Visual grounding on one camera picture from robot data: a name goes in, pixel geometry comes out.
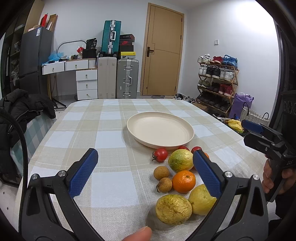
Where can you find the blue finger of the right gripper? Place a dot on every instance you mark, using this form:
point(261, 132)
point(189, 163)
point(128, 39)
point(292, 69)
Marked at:
point(252, 127)

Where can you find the yellow bananas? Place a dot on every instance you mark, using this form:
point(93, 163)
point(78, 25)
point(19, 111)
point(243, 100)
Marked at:
point(235, 125)

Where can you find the checkered tablecloth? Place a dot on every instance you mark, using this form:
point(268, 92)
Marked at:
point(120, 196)

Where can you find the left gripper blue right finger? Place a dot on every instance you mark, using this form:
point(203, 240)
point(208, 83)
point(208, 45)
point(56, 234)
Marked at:
point(209, 172)

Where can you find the white drawer desk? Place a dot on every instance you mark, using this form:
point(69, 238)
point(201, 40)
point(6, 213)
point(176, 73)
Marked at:
point(86, 75)

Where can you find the cream round plate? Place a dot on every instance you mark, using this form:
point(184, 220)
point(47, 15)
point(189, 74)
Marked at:
point(160, 130)

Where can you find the person's left hand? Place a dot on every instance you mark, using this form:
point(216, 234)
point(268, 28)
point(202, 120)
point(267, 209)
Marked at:
point(143, 234)

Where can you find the wooden door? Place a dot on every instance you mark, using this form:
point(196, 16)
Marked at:
point(162, 51)

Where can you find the red tomato with stem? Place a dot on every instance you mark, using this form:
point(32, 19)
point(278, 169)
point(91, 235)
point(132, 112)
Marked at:
point(159, 155)

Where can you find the woven basket bag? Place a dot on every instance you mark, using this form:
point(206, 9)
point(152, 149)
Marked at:
point(250, 115)

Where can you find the teal suitcase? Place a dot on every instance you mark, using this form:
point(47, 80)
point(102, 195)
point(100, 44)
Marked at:
point(110, 38)

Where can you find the wooden shoe rack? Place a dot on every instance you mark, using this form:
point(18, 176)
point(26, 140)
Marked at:
point(217, 86)

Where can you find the stacked shoe boxes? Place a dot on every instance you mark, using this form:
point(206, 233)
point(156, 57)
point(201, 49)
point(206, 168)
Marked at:
point(126, 46)

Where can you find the green-yellow passion fruit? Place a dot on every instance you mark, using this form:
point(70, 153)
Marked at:
point(181, 160)

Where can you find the black jacket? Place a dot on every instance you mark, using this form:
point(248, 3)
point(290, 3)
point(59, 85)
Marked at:
point(23, 107)

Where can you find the black refrigerator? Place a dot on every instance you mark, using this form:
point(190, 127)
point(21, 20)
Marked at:
point(35, 50)

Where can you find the brown longan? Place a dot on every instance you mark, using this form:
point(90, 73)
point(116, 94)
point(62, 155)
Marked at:
point(161, 172)
point(164, 185)

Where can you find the silver aluminium suitcase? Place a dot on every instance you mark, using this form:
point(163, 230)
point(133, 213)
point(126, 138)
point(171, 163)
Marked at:
point(127, 78)

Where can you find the smooth yellow passion fruit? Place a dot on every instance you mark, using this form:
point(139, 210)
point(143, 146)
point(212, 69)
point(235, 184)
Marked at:
point(201, 200)

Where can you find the purple bag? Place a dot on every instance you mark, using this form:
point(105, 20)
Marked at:
point(240, 99)

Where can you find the wrinkled yellow passion fruit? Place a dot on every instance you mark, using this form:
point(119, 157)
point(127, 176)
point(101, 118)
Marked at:
point(173, 209)

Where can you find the beige suitcase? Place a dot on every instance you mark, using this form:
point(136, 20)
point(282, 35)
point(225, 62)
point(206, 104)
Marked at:
point(107, 67)

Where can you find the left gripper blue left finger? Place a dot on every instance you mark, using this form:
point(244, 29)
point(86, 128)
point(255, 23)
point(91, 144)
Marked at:
point(80, 171)

